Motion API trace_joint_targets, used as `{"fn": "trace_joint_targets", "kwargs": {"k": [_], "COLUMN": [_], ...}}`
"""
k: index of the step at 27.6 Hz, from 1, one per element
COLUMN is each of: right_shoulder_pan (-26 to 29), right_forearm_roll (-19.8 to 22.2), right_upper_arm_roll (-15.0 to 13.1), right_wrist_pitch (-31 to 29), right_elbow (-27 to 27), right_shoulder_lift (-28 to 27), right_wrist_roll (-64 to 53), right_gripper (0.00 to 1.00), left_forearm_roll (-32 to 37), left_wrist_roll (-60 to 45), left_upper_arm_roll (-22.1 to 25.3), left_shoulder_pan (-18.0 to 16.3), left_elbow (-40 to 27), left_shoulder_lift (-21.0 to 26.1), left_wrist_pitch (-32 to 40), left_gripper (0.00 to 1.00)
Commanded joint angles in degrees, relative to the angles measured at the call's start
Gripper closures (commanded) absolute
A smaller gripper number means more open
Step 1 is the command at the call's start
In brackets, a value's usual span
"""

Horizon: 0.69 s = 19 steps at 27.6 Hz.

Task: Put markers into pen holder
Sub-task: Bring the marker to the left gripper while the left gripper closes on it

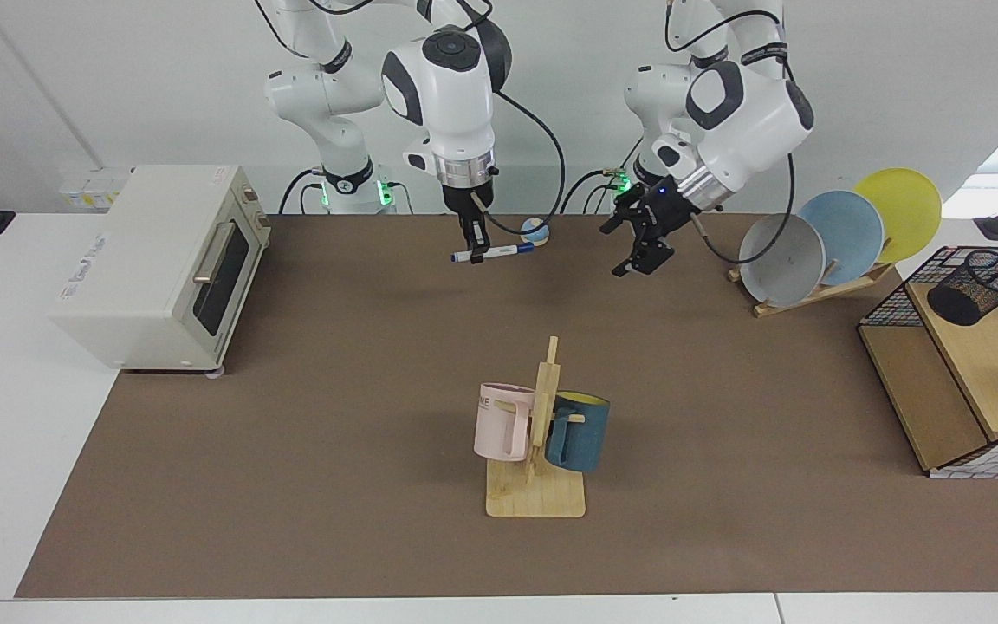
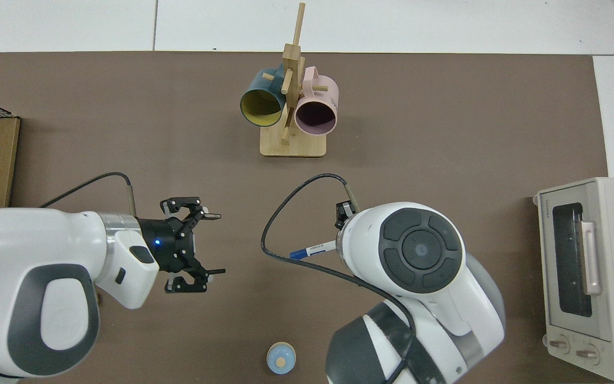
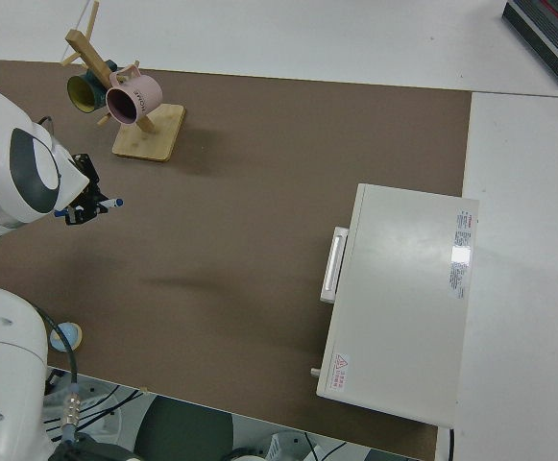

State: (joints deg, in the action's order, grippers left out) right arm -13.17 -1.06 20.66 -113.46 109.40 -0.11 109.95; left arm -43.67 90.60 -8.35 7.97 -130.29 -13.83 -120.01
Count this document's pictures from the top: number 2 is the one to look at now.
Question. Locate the white marker blue cap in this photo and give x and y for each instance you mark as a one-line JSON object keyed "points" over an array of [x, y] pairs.
{"points": [[317, 248]]}

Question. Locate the brown table cloth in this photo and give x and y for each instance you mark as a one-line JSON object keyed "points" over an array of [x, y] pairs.
{"points": [[243, 186]]}

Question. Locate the wooden cup stand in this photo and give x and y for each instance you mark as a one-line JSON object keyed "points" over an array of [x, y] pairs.
{"points": [[292, 145]]}

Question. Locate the pink cup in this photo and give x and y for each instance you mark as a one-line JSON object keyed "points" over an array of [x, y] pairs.
{"points": [[315, 118]]}

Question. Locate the teal cup yellow inside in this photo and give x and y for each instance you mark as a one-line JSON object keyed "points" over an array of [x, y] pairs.
{"points": [[258, 109]]}

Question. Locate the pale toaster oven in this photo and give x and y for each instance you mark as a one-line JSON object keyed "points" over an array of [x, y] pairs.
{"points": [[613, 320]]}

